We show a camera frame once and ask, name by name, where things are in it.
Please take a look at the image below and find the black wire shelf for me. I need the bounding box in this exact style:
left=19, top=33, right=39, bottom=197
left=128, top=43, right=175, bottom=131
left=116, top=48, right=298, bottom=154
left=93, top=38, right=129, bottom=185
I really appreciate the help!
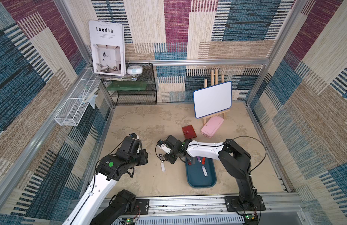
left=97, top=63, right=157, bottom=106

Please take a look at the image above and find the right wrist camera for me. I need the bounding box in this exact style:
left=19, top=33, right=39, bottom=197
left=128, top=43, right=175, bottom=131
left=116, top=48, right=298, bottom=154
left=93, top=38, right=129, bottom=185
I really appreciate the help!
left=157, top=140, right=171, bottom=154

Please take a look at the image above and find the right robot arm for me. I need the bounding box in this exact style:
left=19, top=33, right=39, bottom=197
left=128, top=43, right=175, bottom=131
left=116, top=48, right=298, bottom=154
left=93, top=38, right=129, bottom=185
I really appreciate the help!
left=157, top=135, right=266, bottom=212

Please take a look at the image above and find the white wire basket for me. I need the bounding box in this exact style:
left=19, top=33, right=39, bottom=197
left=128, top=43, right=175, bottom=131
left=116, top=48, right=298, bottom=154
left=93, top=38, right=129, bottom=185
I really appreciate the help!
left=54, top=79, right=100, bottom=126

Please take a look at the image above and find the pink plastic case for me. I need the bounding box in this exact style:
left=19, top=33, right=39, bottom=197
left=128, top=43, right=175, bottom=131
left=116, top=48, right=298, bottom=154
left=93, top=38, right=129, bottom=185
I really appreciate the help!
left=201, top=116, right=224, bottom=138

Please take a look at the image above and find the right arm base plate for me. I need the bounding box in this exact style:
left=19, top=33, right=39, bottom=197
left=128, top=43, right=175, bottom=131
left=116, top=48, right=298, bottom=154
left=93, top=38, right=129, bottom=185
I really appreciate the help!
left=224, top=196, right=266, bottom=212

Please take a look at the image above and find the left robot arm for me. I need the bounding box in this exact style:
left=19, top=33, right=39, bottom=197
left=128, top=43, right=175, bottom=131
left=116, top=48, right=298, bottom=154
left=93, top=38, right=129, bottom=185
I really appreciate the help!
left=63, top=133, right=148, bottom=225

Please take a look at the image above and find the red leather wallet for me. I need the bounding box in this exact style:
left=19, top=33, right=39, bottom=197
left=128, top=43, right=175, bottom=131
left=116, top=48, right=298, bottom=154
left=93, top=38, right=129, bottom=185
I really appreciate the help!
left=182, top=125, right=197, bottom=139

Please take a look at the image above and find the white usb flash drive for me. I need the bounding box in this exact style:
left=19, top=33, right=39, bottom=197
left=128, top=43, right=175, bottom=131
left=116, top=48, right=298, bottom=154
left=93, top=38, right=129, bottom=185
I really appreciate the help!
left=160, top=162, right=166, bottom=172

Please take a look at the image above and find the silver swivel usb drive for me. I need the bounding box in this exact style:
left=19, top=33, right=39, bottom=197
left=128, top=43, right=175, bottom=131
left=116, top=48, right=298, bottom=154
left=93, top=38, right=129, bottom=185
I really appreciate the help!
left=158, top=154, right=165, bottom=161

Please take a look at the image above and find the white round device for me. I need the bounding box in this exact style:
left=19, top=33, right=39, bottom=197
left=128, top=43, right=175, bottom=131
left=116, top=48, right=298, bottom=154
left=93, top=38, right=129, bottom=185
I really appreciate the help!
left=127, top=65, right=143, bottom=75

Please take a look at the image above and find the teal storage tray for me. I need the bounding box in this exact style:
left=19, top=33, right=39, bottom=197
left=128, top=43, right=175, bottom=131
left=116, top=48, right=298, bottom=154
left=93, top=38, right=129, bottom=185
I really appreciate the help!
left=185, top=157, right=217, bottom=188

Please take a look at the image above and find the green board on shelf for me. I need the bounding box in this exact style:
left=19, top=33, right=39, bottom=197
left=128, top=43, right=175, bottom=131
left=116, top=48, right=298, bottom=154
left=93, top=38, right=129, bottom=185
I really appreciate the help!
left=106, top=81, right=148, bottom=91

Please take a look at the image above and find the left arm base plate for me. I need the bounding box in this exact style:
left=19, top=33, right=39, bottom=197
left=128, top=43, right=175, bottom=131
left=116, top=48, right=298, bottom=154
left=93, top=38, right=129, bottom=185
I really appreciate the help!
left=108, top=198, right=150, bottom=216

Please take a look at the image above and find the blue framed whiteboard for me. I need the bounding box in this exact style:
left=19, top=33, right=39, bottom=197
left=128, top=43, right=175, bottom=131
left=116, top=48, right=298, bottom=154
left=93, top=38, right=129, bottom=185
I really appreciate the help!
left=193, top=81, right=232, bottom=119

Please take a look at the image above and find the Inedia magazine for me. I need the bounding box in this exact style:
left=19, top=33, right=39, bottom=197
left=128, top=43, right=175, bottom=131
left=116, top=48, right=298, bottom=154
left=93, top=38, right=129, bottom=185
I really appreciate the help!
left=89, top=20, right=126, bottom=77

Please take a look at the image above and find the white blue usb drive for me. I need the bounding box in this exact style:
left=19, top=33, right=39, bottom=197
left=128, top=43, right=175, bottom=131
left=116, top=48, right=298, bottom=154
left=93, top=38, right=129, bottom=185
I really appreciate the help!
left=202, top=166, right=208, bottom=177

